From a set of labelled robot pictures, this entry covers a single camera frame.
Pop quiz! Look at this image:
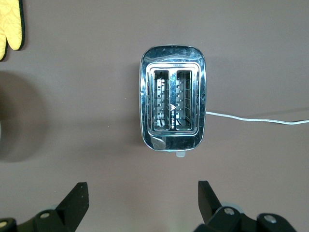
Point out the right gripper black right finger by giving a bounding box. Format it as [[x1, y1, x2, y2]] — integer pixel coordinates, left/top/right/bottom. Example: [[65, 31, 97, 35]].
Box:
[[193, 180, 297, 232]]

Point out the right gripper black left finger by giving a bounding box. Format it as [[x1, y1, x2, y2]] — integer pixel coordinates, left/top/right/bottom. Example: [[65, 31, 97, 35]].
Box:
[[0, 182, 89, 232]]

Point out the chrome two-slot toaster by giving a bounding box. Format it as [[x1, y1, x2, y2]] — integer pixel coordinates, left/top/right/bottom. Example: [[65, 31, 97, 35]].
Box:
[[139, 44, 207, 158]]

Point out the brown table cover mat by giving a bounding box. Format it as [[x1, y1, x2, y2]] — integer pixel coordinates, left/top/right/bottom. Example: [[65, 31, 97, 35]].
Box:
[[0, 0, 309, 232]]

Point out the yellow quilted oven mitt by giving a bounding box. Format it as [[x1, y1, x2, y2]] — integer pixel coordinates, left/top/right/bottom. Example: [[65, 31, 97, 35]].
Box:
[[0, 0, 26, 61]]

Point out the white toaster power cable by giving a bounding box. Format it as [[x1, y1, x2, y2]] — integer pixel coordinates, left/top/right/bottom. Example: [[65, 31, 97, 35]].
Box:
[[205, 111, 309, 126]]

